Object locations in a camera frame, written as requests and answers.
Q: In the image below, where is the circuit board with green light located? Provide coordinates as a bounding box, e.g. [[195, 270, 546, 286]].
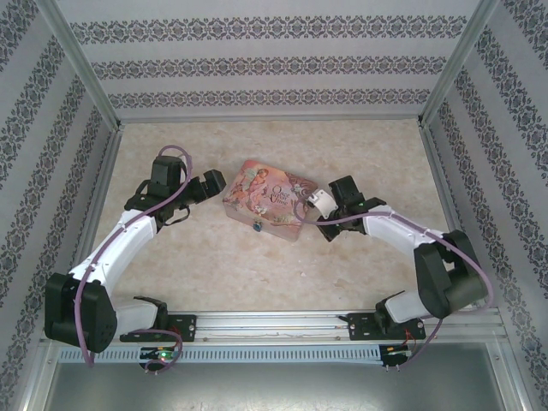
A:
[[139, 347, 181, 363]]

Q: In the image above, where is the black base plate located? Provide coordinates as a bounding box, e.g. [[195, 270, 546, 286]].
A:
[[337, 312, 427, 342], [119, 313, 199, 343]]

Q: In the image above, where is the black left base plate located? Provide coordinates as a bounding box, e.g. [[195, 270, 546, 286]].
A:
[[119, 313, 199, 343]]

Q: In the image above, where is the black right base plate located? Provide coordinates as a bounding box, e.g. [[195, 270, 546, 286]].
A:
[[337, 312, 427, 342]]

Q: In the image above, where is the aluminium frame post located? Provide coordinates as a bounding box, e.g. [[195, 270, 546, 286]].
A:
[[36, 0, 125, 129], [417, 0, 503, 129]]

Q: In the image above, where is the aluminium side floor rail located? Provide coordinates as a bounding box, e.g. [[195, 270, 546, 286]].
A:
[[419, 122, 462, 235], [70, 126, 126, 275]]

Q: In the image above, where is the aluminium mounting rail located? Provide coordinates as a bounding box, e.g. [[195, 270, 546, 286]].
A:
[[119, 311, 429, 343]]

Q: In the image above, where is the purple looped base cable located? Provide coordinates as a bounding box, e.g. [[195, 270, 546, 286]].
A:
[[144, 328, 184, 374]]

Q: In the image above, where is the grey slotted cable duct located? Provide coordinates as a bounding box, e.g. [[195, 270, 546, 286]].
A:
[[57, 344, 383, 366]]

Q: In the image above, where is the pink fairy print tin box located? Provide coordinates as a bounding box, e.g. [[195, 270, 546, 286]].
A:
[[221, 158, 319, 244]]

